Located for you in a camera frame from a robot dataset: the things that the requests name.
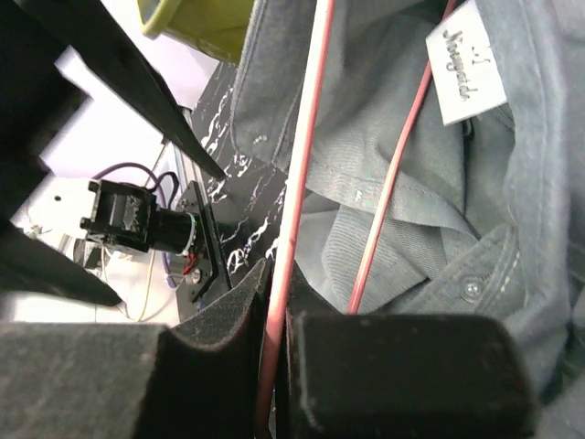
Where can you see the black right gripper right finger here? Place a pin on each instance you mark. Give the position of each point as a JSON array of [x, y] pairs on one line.
[[397, 376]]

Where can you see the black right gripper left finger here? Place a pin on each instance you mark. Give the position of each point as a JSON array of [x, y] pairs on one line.
[[195, 380]]

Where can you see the pink wire hanger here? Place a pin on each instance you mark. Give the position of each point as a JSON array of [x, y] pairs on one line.
[[337, 94]]

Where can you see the grey shirt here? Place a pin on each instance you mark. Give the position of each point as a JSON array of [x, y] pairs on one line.
[[438, 284]]

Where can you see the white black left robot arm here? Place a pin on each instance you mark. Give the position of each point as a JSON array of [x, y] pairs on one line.
[[39, 105]]

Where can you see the olive green laundry basket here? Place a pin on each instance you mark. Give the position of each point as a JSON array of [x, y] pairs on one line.
[[216, 28]]

